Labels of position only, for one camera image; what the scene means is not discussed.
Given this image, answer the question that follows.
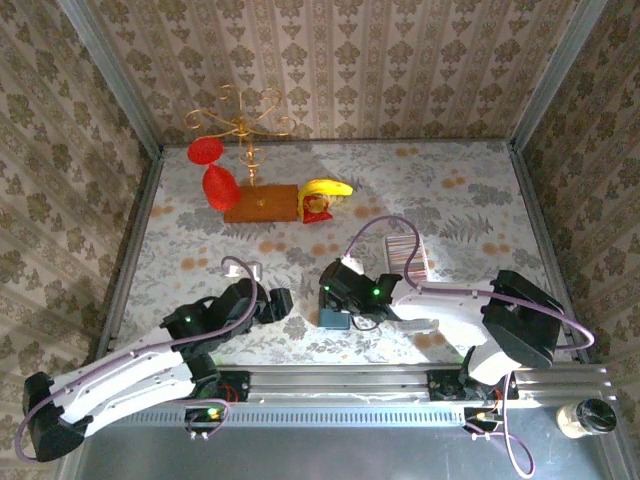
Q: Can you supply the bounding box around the yellow banana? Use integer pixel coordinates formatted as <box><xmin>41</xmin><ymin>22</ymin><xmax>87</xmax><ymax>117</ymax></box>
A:
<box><xmin>298</xmin><ymin>178</ymin><xmax>355</xmax><ymax>211</ymax></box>

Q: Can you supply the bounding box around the floral patterned tablecloth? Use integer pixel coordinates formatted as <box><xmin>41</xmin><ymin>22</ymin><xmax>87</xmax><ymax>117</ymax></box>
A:
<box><xmin>115</xmin><ymin>140</ymin><xmax>576</xmax><ymax>366</ymax></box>

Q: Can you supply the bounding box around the aluminium table edge rail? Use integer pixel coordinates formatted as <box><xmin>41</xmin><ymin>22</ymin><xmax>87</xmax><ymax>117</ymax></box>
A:
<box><xmin>99</xmin><ymin>147</ymin><xmax>166</xmax><ymax>351</ymax></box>
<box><xmin>507</xmin><ymin>144</ymin><xmax>589</xmax><ymax>364</ymax></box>

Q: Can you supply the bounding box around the aluminium corner post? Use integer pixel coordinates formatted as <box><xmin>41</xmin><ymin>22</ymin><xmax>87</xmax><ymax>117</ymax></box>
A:
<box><xmin>507</xmin><ymin>0</ymin><xmax>609</xmax><ymax>151</ymax></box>
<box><xmin>55</xmin><ymin>0</ymin><xmax>165</xmax><ymax>157</ymax></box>

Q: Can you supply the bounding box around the black electronics box with LED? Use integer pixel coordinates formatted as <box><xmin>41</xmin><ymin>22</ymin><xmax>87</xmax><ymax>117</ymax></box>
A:
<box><xmin>462</xmin><ymin>407</ymin><xmax>501</xmax><ymax>434</ymax></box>
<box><xmin>183</xmin><ymin>407</ymin><xmax>225</xmax><ymax>435</ymax></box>

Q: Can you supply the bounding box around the red plastic wine glass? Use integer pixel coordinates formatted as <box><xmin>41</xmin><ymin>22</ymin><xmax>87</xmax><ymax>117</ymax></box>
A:
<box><xmin>187</xmin><ymin>137</ymin><xmax>242</xmax><ymax>212</ymax></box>

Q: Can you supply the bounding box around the red and yellow snack packet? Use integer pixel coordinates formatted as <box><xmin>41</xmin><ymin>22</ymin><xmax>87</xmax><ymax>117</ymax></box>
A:
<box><xmin>299</xmin><ymin>194</ymin><xmax>334</xmax><ymax>225</ymax></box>

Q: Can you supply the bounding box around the aluminium extrusion rail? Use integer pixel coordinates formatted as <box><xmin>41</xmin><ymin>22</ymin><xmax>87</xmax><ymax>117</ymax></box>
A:
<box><xmin>74</xmin><ymin>363</ymin><xmax>617</xmax><ymax>427</ymax></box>

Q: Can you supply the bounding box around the gold wire stand wooden base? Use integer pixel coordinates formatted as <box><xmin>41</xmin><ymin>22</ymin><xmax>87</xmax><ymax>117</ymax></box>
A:
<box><xmin>183</xmin><ymin>83</ymin><xmax>300</xmax><ymax>225</ymax></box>

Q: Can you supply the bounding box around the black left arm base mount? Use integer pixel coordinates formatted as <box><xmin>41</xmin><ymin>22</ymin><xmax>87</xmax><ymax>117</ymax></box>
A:
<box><xmin>192</xmin><ymin>369</ymin><xmax>251</xmax><ymax>404</ymax></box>

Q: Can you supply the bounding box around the grey metal base plate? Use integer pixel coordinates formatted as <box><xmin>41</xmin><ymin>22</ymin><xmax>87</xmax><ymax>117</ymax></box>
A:
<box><xmin>54</xmin><ymin>424</ymin><xmax>631</xmax><ymax>480</ymax></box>

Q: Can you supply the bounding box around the purple base cable long loop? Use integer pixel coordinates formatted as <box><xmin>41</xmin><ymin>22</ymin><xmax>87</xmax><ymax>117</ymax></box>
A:
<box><xmin>464</xmin><ymin>372</ymin><xmax>535</xmax><ymax>479</ymax></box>

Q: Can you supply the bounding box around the glass jar with black lid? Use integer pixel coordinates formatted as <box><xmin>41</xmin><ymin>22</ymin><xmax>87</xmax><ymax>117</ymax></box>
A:
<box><xmin>556</xmin><ymin>398</ymin><xmax>618</xmax><ymax>440</ymax></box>

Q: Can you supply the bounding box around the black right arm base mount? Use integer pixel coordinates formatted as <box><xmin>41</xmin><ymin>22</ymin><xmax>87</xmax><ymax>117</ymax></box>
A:
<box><xmin>427</xmin><ymin>367</ymin><xmax>519</xmax><ymax>401</ymax></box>

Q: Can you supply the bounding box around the purple base cable short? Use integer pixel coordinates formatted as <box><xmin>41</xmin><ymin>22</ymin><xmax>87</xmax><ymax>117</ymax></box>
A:
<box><xmin>184</xmin><ymin>397</ymin><xmax>232</xmax><ymax>442</ymax></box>

